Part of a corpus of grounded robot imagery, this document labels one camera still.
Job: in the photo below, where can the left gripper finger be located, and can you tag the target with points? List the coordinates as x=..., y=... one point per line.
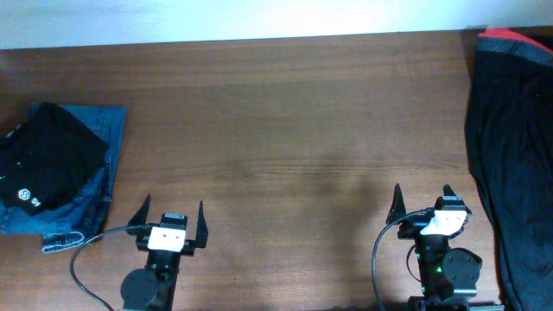
x=140, y=217
x=201, y=235

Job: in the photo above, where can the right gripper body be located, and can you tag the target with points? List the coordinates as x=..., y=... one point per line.
x=412, y=227

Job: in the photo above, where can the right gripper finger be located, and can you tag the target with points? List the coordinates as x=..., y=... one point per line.
x=448, y=191
x=397, y=210

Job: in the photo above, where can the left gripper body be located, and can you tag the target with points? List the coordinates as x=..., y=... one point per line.
x=188, y=249

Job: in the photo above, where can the black leggings red grey waistband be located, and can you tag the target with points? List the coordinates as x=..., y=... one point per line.
x=506, y=41

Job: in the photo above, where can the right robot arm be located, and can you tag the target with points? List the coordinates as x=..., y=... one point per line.
x=448, y=276

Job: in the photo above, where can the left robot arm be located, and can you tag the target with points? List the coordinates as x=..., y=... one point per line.
x=152, y=288

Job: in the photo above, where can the folded blue jeans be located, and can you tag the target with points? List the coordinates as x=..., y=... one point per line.
x=71, y=225

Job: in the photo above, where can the black garment pile right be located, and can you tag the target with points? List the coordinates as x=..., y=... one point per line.
x=508, y=133

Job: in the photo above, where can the folded black shirt with logo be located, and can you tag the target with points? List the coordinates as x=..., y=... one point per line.
x=48, y=159

